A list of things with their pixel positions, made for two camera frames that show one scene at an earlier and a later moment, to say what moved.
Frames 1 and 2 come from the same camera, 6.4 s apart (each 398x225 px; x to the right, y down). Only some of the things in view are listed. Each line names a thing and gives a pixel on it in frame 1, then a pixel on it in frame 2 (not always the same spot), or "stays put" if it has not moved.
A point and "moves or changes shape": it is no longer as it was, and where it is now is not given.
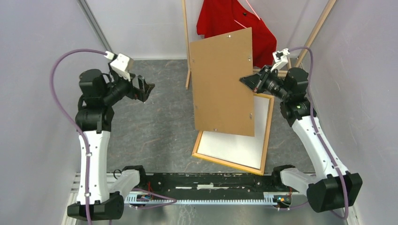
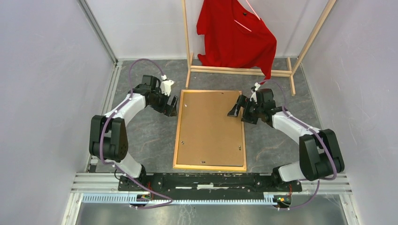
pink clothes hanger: [254, 11] stays put
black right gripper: [253, 81] to [241, 102]
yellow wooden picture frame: [261, 170] moves or changes shape
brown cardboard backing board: [222, 103] to [208, 136]
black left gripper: [141, 93] to [169, 110]
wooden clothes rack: [325, 14] stays put
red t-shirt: [216, 17] stays put
